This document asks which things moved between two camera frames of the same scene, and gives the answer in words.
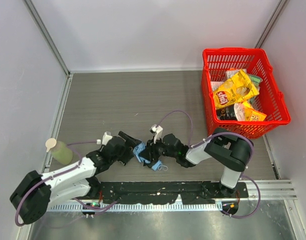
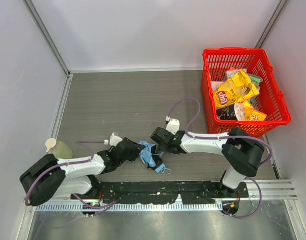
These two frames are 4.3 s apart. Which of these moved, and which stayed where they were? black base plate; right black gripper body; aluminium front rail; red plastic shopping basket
Moved: right black gripper body
Stayed: black base plate; aluminium front rail; red plastic shopping basket
